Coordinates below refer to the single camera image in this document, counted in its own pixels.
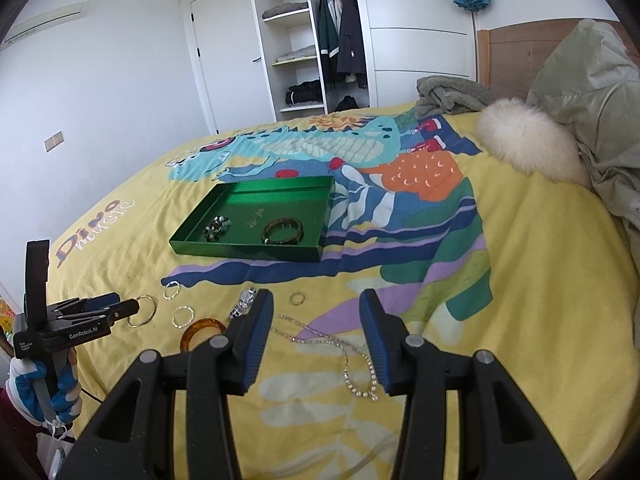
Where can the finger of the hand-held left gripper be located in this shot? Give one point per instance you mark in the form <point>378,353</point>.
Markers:
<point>85,304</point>
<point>117,311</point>

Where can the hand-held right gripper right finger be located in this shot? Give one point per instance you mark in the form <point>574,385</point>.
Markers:
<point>370,325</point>

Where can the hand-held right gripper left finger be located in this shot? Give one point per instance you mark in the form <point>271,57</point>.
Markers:
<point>260,320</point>

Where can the silver crystal brooch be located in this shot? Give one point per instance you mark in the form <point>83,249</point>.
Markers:
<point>245,301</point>

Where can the large silver hoop bangle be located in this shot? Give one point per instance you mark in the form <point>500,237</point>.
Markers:
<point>156,309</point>

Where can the twisted silver hoop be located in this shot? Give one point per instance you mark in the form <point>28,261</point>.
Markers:
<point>166,294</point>

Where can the amber bangle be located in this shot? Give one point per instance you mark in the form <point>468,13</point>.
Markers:
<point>192,332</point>

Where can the green jewelry tray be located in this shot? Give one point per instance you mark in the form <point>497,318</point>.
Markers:
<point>250,210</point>

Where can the person's left hand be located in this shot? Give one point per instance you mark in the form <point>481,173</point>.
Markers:
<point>67,395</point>

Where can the dark brown bangle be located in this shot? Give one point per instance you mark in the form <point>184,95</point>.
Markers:
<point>280,241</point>

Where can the yellow printed bed sheet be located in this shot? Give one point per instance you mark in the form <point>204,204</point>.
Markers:
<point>525,280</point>

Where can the black bag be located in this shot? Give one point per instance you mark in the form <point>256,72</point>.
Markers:
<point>346,103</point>

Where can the folded black clothes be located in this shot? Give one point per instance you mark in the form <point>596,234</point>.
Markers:
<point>304,94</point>

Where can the grey blanket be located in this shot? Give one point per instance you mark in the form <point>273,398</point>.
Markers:
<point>450,95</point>

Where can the white fluffy pillow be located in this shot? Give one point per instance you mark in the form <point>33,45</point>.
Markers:
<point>530,140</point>

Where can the white door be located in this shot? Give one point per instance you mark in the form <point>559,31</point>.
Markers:
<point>225,60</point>

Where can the folded light clothes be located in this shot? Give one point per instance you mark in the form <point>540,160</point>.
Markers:
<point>297,54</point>

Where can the hanging dark coat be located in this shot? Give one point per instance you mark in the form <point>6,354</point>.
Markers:
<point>352,35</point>

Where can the white air conditioner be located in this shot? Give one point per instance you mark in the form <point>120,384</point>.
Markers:
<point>45,15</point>

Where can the hanging green jacket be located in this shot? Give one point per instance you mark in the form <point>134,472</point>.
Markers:
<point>327,35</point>

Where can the wooden headboard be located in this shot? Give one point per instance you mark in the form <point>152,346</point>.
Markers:
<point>505,55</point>

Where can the white wardrobe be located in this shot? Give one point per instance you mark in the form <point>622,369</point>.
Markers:
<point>415,20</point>

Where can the folded grey clothes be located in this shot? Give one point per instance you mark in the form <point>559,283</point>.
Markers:
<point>285,10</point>

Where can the wall light switch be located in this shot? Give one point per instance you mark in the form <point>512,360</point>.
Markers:
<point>54,141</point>

